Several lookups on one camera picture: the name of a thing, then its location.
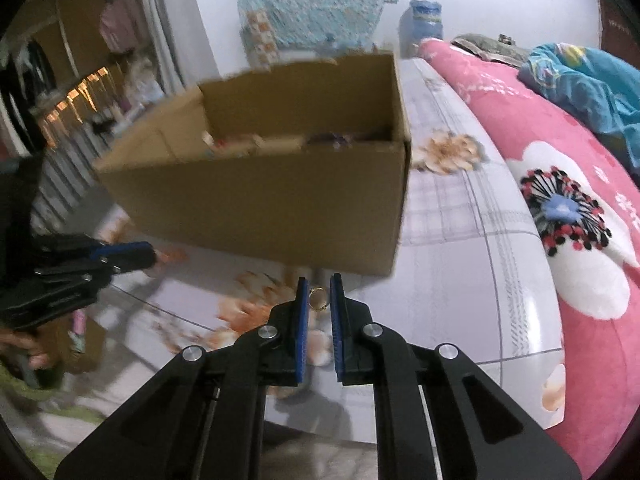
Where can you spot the pink hanging garment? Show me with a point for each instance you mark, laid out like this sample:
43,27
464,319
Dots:
120,22

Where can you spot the blue blanket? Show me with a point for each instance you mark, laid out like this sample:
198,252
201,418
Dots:
575,85

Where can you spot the dark hanging jacket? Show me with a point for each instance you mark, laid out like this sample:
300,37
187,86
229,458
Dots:
35,67

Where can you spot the brown paper bag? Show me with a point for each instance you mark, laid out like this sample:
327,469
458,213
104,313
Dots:
90,345

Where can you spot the olive folded cloth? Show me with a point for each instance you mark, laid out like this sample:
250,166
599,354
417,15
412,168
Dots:
480,46

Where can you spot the teal patterned hanging cloth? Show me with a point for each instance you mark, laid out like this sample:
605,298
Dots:
310,0

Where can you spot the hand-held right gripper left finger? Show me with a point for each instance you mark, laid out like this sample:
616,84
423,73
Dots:
300,332

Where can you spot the blue water jug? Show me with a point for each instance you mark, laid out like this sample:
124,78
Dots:
422,25

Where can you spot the metal railing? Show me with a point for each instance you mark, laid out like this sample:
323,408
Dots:
75,95

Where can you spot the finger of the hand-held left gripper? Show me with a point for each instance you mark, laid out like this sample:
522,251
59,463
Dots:
130,252
125,266

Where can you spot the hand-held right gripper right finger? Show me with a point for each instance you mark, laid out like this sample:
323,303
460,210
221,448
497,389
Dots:
338,332

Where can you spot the checkered patterned cloth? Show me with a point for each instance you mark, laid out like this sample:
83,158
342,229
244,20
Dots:
261,35

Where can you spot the pink floral blanket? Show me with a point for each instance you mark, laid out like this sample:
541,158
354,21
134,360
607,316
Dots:
500,110

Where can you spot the person's left hand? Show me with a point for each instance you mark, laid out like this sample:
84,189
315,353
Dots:
27,350

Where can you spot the brown cardboard box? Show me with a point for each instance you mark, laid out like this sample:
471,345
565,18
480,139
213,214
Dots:
250,210

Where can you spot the dark wooden headboard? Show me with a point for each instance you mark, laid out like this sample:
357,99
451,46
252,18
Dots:
620,25

